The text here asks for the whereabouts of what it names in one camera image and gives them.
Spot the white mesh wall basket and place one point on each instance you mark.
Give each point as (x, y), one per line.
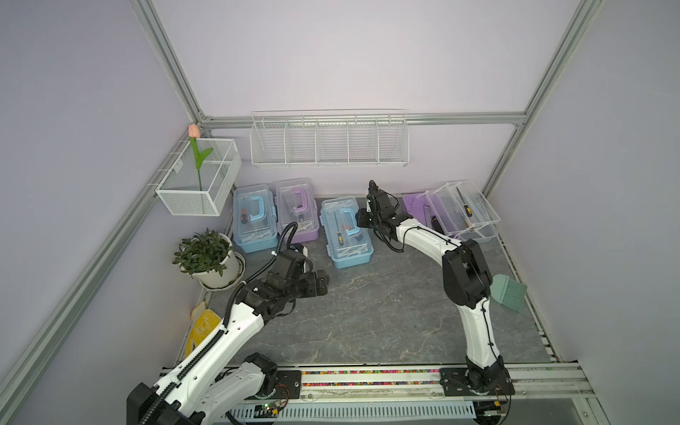
(178, 189)

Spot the white wire wall shelf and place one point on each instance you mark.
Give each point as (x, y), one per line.
(364, 137)

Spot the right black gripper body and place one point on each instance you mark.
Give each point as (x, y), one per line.
(365, 220)

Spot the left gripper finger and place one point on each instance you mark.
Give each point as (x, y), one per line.
(316, 291)
(318, 277)

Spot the purple toolbox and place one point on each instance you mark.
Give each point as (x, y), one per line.
(442, 210)
(295, 202)

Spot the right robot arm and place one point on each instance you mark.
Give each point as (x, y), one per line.
(467, 282)

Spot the green dustpan brush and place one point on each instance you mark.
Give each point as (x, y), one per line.
(508, 292)

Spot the pink artificial tulip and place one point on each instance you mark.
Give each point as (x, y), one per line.
(199, 155)

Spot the potted green plant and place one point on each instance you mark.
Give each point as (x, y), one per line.
(211, 258)

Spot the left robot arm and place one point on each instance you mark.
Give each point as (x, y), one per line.
(197, 391)

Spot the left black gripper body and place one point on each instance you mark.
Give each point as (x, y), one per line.
(297, 288)

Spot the blue toolbox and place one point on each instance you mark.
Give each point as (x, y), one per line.
(254, 219)
(348, 244)

